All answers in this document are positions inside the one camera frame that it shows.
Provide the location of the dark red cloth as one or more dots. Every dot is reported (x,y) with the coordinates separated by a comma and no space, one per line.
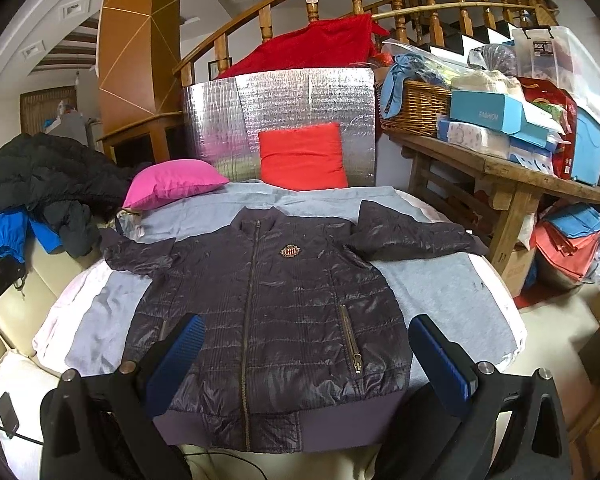
(339,42)

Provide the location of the red-orange pillow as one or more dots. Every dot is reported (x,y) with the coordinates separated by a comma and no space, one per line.
(303,159)

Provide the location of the wooden side table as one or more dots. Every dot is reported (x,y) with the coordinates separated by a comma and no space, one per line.
(516,191)

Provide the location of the grey fleece blanket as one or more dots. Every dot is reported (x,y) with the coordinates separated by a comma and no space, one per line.
(440,289)

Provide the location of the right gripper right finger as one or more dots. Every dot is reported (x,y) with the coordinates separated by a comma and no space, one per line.
(471,421)

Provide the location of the black puffer coat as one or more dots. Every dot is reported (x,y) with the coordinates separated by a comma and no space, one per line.
(63,184)

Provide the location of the white patterned box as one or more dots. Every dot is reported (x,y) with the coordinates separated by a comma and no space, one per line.
(475,138)

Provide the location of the clear plastic storage bin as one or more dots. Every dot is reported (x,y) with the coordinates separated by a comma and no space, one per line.
(554,53)

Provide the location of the black phone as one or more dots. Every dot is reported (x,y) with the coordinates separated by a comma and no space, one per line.
(8,416)

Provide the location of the wicker basket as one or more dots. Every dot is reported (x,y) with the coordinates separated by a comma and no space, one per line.
(422,105)

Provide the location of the blue jacket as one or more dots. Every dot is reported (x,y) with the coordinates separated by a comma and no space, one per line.
(16,226)

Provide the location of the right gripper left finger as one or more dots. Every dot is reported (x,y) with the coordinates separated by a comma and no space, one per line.
(102,427)

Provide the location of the white mattress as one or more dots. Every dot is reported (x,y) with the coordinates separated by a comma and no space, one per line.
(70,309)

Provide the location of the cream leather sofa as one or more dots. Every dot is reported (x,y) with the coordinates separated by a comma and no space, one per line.
(38,319)

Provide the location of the dark quilted zip jacket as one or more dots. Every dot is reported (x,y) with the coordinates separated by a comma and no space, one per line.
(305,346)

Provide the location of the light blue cloth in basket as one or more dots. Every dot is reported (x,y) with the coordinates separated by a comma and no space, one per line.
(408,66)

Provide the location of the pink pillow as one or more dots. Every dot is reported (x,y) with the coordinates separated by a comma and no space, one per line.
(169,181)

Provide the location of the silver foil insulation board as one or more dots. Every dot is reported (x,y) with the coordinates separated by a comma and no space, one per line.
(223,117)

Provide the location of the folded coral and blue cloths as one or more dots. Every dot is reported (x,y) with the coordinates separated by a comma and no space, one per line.
(569,239)

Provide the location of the wooden column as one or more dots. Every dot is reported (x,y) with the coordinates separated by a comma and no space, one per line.
(139,97)

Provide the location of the blue plastic container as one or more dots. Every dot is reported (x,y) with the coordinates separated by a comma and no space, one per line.
(586,155)

